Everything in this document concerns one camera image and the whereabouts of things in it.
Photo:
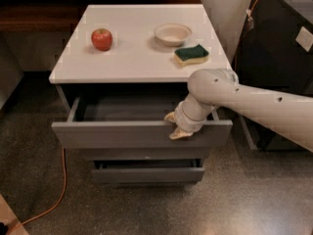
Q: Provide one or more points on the dark wooden bench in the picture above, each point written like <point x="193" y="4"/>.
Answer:
<point x="57" y="15"/>

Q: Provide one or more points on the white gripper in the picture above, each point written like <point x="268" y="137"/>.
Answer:
<point x="183" y="119"/>

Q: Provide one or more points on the green and yellow sponge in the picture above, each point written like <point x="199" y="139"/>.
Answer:
<point x="191" y="55"/>

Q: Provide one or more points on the white paper bowl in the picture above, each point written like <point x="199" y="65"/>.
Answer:
<point x="172" y="34"/>

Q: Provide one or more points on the grey top drawer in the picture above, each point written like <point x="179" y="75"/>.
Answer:
<point x="131" y="122"/>

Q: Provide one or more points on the grey drawer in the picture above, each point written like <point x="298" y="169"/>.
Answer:
<point x="154" y="171"/>
<point x="131" y="122"/>
<point x="137" y="154"/>

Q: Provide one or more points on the white top drawer cabinet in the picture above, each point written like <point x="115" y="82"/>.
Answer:
<point x="135" y="56"/>

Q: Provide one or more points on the grey middle drawer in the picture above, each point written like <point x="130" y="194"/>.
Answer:
<point x="137" y="154"/>

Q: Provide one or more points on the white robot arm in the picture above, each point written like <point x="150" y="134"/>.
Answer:
<point x="289" y="115"/>

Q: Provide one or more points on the grey bottom drawer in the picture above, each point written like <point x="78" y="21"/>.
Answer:
<point x="154" y="171"/>

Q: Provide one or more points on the red apple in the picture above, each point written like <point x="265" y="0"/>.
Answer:
<point x="102" y="39"/>

